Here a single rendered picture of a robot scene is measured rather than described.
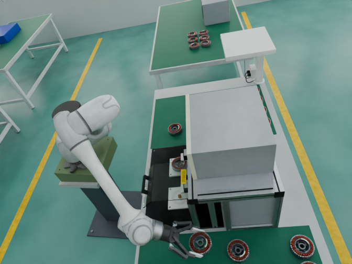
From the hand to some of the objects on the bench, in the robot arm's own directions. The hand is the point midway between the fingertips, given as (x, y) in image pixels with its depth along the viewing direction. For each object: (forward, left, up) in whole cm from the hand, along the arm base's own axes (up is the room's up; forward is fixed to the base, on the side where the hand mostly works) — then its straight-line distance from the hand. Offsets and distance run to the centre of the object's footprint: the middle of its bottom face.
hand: (199, 243), depth 131 cm
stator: (-28, +92, -23) cm, 99 cm away
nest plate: (-15, +31, -16) cm, 38 cm away
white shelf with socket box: (+29, +140, -22) cm, 145 cm away
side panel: (+27, +16, -15) cm, 35 cm away
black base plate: (-15, +43, -19) cm, 50 cm away
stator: (+19, +2, -14) cm, 24 cm away
